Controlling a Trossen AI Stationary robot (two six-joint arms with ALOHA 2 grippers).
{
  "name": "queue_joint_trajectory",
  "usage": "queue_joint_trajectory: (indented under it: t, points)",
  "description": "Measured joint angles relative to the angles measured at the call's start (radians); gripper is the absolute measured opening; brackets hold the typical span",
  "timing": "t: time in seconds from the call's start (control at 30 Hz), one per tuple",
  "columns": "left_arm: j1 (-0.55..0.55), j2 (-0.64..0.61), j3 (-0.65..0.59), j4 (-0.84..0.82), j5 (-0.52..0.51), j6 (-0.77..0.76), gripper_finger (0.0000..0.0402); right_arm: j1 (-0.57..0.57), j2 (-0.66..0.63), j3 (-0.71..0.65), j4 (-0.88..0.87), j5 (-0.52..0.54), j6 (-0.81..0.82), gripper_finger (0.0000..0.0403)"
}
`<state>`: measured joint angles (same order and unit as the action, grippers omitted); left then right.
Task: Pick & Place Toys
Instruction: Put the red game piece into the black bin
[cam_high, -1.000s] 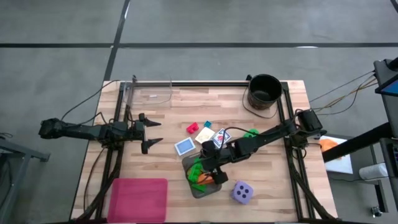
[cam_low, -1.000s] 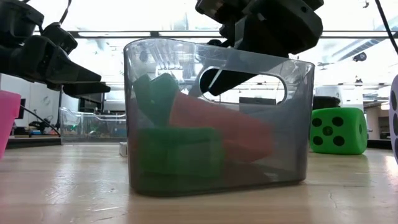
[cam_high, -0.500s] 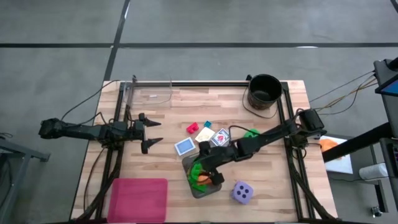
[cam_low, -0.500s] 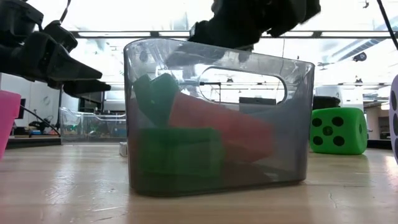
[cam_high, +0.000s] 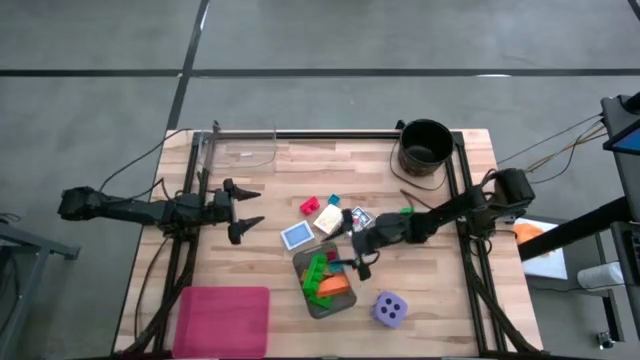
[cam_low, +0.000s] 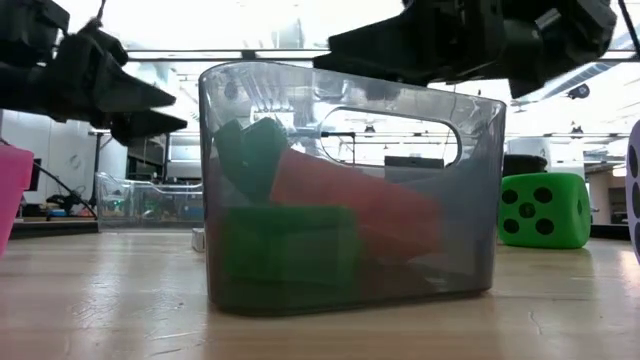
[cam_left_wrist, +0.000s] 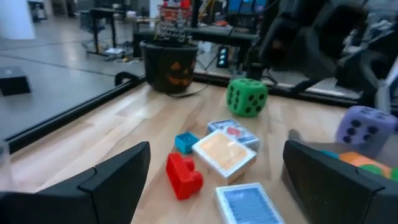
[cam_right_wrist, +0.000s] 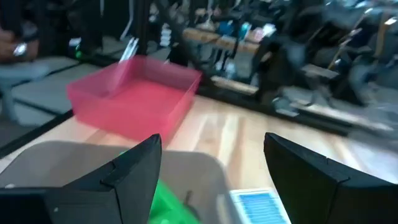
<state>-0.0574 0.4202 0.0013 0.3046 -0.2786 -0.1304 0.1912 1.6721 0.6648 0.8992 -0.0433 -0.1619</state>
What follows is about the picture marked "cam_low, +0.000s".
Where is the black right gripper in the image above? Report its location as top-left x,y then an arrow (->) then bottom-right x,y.
312,0 -> 619,100

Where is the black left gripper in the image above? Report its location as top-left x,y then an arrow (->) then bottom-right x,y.
0,0 -> 189,147

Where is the long green toy brick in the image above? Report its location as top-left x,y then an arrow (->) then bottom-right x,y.
213,117 -> 290,204

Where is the long orange toy brick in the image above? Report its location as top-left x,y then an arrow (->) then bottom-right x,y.
269,147 -> 444,264

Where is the grey translucent plastic bin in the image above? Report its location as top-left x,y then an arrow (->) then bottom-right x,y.
198,60 -> 508,318

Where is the green foam die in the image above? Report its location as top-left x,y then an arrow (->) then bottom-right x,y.
497,171 -> 593,250

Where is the clear plastic bin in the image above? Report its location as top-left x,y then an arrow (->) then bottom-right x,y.
94,171 -> 205,233

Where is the black overhead beam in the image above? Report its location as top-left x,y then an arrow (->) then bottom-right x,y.
124,48 -> 640,63

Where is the pink plastic bin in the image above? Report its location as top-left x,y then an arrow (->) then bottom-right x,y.
0,144 -> 35,257

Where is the white cylinder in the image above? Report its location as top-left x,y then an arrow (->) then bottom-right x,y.
506,137 -> 552,157

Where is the black pumpkin-face bucket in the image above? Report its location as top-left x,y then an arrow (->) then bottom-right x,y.
502,153 -> 549,177

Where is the black aluminium rig frame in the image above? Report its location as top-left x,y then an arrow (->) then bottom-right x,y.
9,219 -> 632,241

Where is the black ceiling camera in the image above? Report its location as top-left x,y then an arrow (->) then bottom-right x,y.
567,82 -> 592,101

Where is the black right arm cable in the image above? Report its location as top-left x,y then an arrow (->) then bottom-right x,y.
617,0 -> 640,57

